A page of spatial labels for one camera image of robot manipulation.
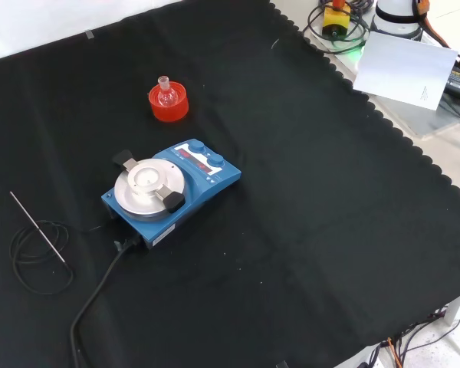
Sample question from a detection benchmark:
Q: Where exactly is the clear round-bottom flask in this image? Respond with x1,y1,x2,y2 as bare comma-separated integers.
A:
156,75,178,107

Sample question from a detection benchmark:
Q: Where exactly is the blue-base heater with steel plate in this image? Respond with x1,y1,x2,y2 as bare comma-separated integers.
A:
100,138,242,251

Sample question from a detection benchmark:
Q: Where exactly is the black bench cloth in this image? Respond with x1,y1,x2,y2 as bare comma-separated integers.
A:
0,0,460,368

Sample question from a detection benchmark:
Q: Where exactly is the thin metal probe rod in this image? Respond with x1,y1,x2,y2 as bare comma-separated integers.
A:
9,191,67,264

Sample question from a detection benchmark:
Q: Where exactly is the yellow stop button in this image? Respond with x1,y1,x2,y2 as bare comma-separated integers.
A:
321,0,353,38

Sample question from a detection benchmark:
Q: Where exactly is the pale board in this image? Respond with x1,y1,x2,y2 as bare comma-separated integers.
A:
352,31,459,112

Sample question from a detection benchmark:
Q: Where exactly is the white table leg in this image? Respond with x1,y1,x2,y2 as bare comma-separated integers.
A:
442,290,460,327

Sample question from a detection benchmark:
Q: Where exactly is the orange flask support ring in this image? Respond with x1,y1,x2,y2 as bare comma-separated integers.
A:
148,83,189,123

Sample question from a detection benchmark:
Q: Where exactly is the thick black power cable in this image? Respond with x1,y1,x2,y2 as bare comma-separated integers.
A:
69,237,143,368

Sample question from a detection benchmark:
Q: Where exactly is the black cable round stop button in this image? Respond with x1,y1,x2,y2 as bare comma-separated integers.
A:
306,0,371,54

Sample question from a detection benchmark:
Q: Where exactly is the thin black coiled cable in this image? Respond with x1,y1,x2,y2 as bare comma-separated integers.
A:
9,219,103,296

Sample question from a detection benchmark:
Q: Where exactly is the black cable bundle under bench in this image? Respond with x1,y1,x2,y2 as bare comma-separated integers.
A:
367,309,460,368

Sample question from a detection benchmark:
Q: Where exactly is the orange cable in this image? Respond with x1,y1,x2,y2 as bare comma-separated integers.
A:
413,0,452,49

